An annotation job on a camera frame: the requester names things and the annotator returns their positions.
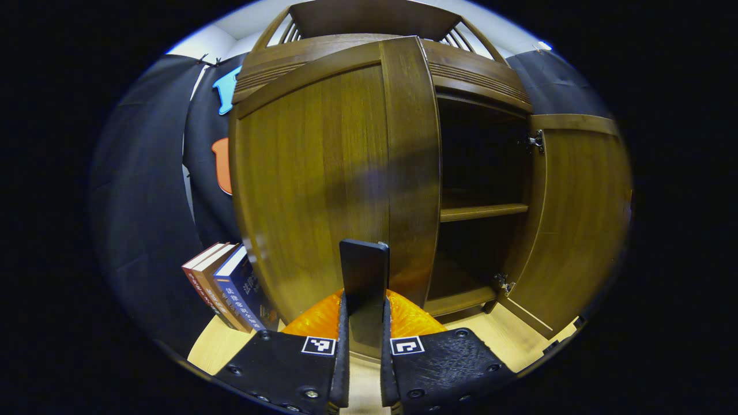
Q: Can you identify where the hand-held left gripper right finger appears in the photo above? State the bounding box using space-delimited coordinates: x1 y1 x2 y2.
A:
381 288 517 414

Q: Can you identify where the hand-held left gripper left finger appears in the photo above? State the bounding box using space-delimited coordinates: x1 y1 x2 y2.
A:
214 288 351 414

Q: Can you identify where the wooden cabinet door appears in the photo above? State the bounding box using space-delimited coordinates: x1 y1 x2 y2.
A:
229 36 443 359
497 114 634 339

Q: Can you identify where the wooden double-door shoe cabinet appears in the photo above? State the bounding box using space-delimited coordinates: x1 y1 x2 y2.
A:
229 0 634 359

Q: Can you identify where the wooden inner cabinet shelf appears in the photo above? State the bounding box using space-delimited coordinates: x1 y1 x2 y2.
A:
440 203 529 223

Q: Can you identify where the blue leaning book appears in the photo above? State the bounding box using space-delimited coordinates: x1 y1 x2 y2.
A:
213 247 281 333

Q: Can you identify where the tan leaning book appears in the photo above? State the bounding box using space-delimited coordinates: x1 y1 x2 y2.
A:
192 244 254 334

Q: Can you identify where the black backdrop cloth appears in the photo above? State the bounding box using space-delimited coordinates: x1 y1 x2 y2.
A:
89 49 612 358

